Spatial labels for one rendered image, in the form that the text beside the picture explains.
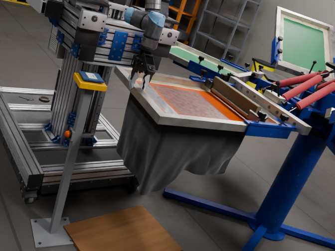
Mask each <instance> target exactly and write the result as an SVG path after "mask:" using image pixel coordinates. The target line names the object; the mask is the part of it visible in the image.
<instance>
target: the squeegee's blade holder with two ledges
mask: <svg viewBox="0 0 335 251"><path fill-rule="evenodd" d="M211 89H212V90H213V91H214V92H215V93H217V94H218V95H219V96H220V97H222V98H223V99H224V100H226V101H227V102H228V103H230V104H231V105H232V106H233V107H235V108H236V109H237V110H239V111H240V112H241V113H243V114H244V115H245V116H247V117H248V116H249V115H248V114H247V113H246V112H244V111H243V110H242V109H240V108H239V107H238V106H237V105H235V104H234V103H233V102H231V101H230V100H229V99H227V98H226V97H225V96H223V95H222V94H221V93H219V92H218V91H217V90H215V89H214V88H211Z"/></svg>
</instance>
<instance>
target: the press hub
mask: <svg viewBox="0 0 335 251"><path fill-rule="evenodd" d="M326 66H328V67H330V68H332V69H334V70H335V63H332V62H326ZM312 104H313V105H314V106H313V107H312V106H310V105H308V106H307V107H308V108H314V109H317V110H319V111H320V112H322V113H318V112H312V113H311V115H312V116H314V117H316V118H318V119H319V120H311V119H306V122H310V123H311V124H313V125H315V127H313V128H312V129H311V130H310V132H309V134H308V135H301V134H300V133H299V134H298V136H297V138H296V140H295V141H294V143H293V145H292V147H291V149H290V151H289V153H288V155H287V157H286V159H285V161H284V162H283V164H282V166H281V168H280V170H279V172H278V174H277V176H276V178H275V180H274V181H273V183H272V185H271V187H270V189H269V191H268V193H267V195H266V197H265V199H264V201H263V202H262V204H261V206H260V208H259V210H258V211H257V212H250V213H249V214H252V215H256V219H257V222H256V223H255V224H254V223H251V222H248V221H247V223H248V225H249V227H250V228H251V229H252V230H253V231H254V232H255V231H256V230H257V229H258V227H259V226H260V225H263V226H264V227H266V228H268V229H267V231H266V233H265V234H264V236H263V237H264V238H266V239H268V240H271V241H281V240H282V239H283V238H284V237H285V233H283V232H280V231H278V230H279V228H280V227H281V225H282V223H283V221H284V220H285V218H286V216H287V214H288V213H289V211H290V209H291V207H292V206H293V204H294V202H295V200H296V199H297V197H298V195H299V193H300V192H301V190H302V188H303V186H304V185H305V183H306V181H307V179H308V178H309V176H310V174H311V172H312V171H313V169H314V167H315V165H316V164H317V162H318V160H319V158H320V156H321V155H322V153H323V151H324V149H325V148H326V144H325V143H324V142H323V141H322V140H321V138H322V139H325V138H326V136H325V135H324V134H323V133H322V132H321V129H322V128H325V129H328V130H330V128H329V127H328V126H327V125H326V124H325V122H327V123H329V120H328V119H325V114H326V110H327V109H329V108H335V90H334V91H333V92H331V93H329V94H328V95H326V96H324V97H322V98H321V99H319V100H317V101H316V102H314V103H312ZM303 121H305V120H303ZM330 131H331V130H330Z"/></svg>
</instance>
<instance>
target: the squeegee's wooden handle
mask: <svg viewBox="0 0 335 251"><path fill-rule="evenodd" d="M212 88H214V89H215V90H217V91H218V92H219V93H221V94H222V95H223V96H225V97H226V98H227V99H229V100H230V101H231V102H233V103H234V104H235V105H237V106H238V107H239V108H240V109H242V110H243V111H244V112H246V113H247V114H249V113H250V111H249V110H252V111H253V112H254V113H256V114H257V113H258V111H260V110H261V108H262V107H261V106H260V105H258V104H257V103H255V102H254V101H252V100H251V99H249V98H248V97H247V96H245V95H244V94H242V93H241V92H239V91H238V90H237V89H235V88H234V87H232V86H231V85H229V84H228V83H226V82H225V81H223V80H222V79H221V78H219V77H217V76H215V77H214V79H213V86H212Z"/></svg>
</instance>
